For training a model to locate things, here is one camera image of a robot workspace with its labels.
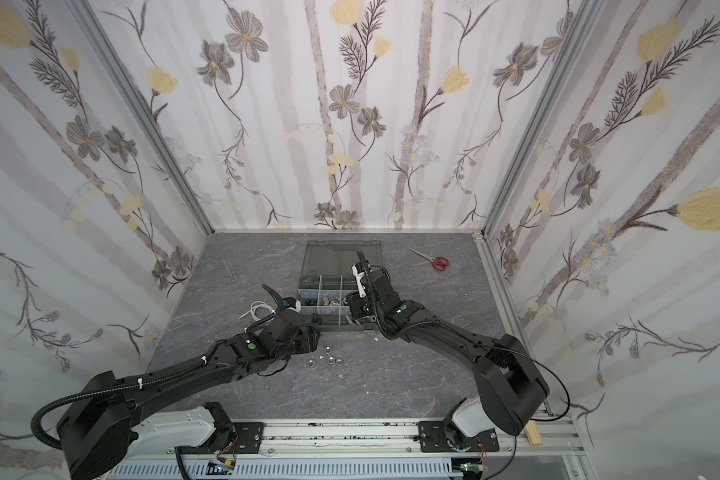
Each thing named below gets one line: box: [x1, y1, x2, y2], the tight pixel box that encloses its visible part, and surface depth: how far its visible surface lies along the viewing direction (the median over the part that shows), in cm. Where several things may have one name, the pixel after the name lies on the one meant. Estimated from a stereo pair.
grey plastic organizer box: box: [298, 240, 383, 331], surface depth 101 cm
